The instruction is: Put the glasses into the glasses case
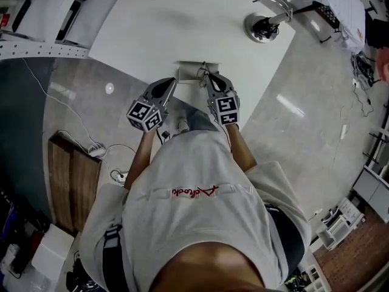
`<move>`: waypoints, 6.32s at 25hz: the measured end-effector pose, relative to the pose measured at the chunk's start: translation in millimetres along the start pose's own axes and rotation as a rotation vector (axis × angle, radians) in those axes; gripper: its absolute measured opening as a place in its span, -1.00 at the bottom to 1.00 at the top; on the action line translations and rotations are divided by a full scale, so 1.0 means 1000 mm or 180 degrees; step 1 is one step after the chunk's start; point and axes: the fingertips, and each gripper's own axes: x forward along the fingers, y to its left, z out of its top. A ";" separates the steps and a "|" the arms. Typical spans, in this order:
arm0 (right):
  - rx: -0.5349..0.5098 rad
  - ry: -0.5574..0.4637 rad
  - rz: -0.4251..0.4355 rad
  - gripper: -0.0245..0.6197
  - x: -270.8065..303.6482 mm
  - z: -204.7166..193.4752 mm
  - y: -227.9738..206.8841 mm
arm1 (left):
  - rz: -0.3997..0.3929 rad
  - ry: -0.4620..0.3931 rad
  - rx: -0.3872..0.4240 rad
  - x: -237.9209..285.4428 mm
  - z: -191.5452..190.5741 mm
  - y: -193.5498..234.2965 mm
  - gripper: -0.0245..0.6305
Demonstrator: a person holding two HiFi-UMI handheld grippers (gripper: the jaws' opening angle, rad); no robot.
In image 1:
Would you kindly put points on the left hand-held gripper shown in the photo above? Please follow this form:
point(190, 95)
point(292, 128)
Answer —
point(143, 114)

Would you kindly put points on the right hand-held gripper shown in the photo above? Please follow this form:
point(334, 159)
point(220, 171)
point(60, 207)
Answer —
point(227, 108)

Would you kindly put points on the thin-framed glasses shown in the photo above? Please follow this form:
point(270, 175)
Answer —
point(204, 71)

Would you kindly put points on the grey glasses case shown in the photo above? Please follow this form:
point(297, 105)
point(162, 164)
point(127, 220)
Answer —
point(188, 75)

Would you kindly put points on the person's left forearm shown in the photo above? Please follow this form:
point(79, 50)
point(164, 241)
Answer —
point(143, 154)

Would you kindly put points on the person's right forearm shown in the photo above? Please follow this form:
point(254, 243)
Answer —
point(241, 151)

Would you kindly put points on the person's grey trousers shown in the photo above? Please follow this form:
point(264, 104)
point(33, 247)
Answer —
point(199, 117)

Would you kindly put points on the person's white shoe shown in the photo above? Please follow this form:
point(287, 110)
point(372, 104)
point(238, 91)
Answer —
point(183, 125)

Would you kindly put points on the black charger block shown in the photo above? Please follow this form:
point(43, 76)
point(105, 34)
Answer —
point(165, 134)

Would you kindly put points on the round white floor socket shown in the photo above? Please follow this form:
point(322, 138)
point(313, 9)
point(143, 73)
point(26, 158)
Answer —
point(109, 88)

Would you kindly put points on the silver desk lamp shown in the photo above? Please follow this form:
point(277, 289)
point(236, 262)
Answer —
point(261, 27)

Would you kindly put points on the person's grey shirt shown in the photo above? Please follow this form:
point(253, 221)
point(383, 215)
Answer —
point(194, 211)

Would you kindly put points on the white perforated shelf beam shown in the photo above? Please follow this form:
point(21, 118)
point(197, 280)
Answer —
point(42, 50)

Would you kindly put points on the brown wooden bench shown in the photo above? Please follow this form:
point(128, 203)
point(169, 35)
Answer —
point(73, 181)

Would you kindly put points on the slim white power strip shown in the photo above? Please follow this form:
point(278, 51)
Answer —
point(344, 131)

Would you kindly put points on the white slatted table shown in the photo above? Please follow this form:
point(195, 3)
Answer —
point(346, 8)

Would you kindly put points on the dark green floor mat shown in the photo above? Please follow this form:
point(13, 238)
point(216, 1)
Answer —
point(21, 126)

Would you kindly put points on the black oblong device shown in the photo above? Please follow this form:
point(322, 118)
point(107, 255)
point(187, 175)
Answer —
point(21, 15)

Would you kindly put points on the grey low cabinet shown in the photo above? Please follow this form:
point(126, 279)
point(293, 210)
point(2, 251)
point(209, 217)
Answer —
point(372, 190)

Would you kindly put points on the white cardboard box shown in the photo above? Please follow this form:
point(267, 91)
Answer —
point(53, 249)

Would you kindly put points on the brick pattern rug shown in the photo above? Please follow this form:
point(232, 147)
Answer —
point(355, 254)

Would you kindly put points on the white wall plug adapter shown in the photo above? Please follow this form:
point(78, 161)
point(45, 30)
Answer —
point(121, 177)

